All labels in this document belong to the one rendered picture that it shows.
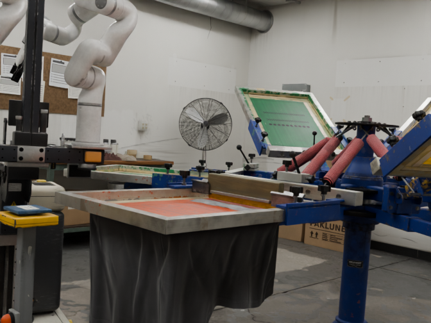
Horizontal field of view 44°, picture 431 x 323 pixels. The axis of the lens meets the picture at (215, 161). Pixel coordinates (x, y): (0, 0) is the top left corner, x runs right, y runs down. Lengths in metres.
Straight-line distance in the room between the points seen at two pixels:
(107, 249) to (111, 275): 0.08
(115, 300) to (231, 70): 5.87
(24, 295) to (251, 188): 0.84
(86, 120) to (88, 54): 0.26
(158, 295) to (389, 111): 5.02
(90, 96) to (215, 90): 5.09
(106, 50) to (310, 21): 5.21
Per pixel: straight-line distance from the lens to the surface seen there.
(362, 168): 2.58
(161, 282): 1.55
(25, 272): 1.63
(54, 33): 2.31
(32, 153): 2.08
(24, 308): 1.66
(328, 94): 6.75
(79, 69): 2.06
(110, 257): 1.74
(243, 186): 1.95
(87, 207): 1.66
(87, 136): 2.12
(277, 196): 1.83
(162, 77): 6.55
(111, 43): 2.09
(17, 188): 2.44
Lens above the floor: 1.22
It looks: 3 degrees down
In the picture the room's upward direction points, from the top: 4 degrees clockwise
